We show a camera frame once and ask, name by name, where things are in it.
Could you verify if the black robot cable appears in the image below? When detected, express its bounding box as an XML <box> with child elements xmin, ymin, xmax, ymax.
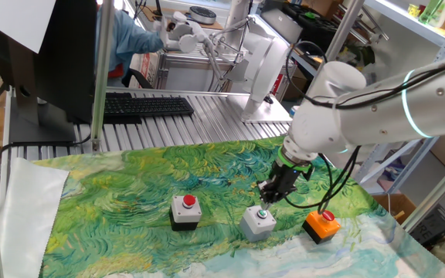
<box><xmin>282</xmin><ymin>40</ymin><xmax>445</xmax><ymax>215</ymax></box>

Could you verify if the wooden background desk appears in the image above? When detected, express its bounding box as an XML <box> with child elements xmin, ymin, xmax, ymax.
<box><xmin>139</xmin><ymin>4</ymin><xmax>226</xmax><ymax>32</ymax></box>

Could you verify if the black tool case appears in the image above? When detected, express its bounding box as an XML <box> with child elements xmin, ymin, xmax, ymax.
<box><xmin>282</xmin><ymin>2</ymin><xmax>341</xmax><ymax>53</ymax></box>

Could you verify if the black monitor cable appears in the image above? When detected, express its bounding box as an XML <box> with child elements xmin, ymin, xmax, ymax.
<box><xmin>0</xmin><ymin>133</ymin><xmax>92</xmax><ymax>205</ymax></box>

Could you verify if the black plastic crate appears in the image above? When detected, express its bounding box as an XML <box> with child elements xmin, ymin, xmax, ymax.
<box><xmin>409</xmin><ymin>204</ymin><xmax>445</xmax><ymax>246</ymax></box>

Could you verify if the white metal shelf rack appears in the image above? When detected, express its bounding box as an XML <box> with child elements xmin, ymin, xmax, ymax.
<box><xmin>355</xmin><ymin>0</ymin><xmax>445</xmax><ymax>194</ymax></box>

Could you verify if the grey box green button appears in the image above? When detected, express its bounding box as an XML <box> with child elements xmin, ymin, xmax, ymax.
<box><xmin>239</xmin><ymin>205</ymin><xmax>277</xmax><ymax>243</ymax></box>

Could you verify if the orange box red button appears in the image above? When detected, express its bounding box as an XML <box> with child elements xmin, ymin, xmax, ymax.
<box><xmin>301</xmin><ymin>208</ymin><xmax>341</xmax><ymax>245</ymax></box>

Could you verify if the white paper sheet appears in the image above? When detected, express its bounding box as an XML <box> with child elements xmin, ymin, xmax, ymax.
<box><xmin>0</xmin><ymin>0</ymin><xmax>57</xmax><ymax>54</ymax></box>

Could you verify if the grey laptop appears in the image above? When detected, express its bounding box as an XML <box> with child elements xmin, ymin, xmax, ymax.
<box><xmin>260</xmin><ymin>8</ymin><xmax>304</xmax><ymax>44</ymax></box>

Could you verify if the black computer monitor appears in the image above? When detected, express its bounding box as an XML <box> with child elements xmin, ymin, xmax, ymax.
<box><xmin>0</xmin><ymin>0</ymin><xmax>98</xmax><ymax>144</ymax></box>

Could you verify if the person in blue shirt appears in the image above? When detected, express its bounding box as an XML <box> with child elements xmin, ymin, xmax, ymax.
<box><xmin>95</xmin><ymin>0</ymin><xmax>165</xmax><ymax>88</ymax></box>

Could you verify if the white haptic teleoperation device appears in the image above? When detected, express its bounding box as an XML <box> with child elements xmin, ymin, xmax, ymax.
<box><xmin>152</xmin><ymin>10</ymin><xmax>294</xmax><ymax>124</ymax></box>

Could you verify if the round black speaker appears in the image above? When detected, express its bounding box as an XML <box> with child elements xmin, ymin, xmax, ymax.
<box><xmin>189</xmin><ymin>5</ymin><xmax>218</xmax><ymax>25</ymax></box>

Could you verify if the silver aluminium case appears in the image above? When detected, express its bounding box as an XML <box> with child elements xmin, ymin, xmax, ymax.
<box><xmin>155</xmin><ymin>52</ymin><xmax>297</xmax><ymax>102</ymax></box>

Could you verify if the green transparent bottle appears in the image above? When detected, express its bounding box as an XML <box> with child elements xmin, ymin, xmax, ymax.
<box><xmin>418</xmin><ymin>0</ymin><xmax>442</xmax><ymax>23</ymax></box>

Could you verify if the white satin cloth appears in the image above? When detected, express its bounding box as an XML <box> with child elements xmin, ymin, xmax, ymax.
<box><xmin>0</xmin><ymin>157</ymin><xmax>70</xmax><ymax>278</ymax></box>

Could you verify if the cream coloured bottle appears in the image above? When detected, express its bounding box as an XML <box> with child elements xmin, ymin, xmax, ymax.
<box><xmin>433</xmin><ymin>0</ymin><xmax>445</xmax><ymax>28</ymax></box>

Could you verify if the black keyboard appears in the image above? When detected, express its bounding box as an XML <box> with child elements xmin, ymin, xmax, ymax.
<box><xmin>104</xmin><ymin>92</ymin><xmax>195</xmax><ymax>125</ymax></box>

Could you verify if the white black box red button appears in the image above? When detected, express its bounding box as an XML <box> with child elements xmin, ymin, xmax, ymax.
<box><xmin>168</xmin><ymin>194</ymin><xmax>203</xmax><ymax>232</ymax></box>

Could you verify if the green blue painting cloth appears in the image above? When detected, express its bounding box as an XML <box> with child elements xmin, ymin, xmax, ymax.
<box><xmin>32</xmin><ymin>133</ymin><xmax>445</xmax><ymax>278</ymax></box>

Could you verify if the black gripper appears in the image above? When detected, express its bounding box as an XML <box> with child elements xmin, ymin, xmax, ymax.
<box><xmin>256</xmin><ymin>161</ymin><xmax>315</xmax><ymax>212</ymax></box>

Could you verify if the brown cardboard box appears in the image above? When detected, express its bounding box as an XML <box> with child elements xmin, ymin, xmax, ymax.
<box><xmin>372</xmin><ymin>192</ymin><xmax>417</xmax><ymax>225</ymax></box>

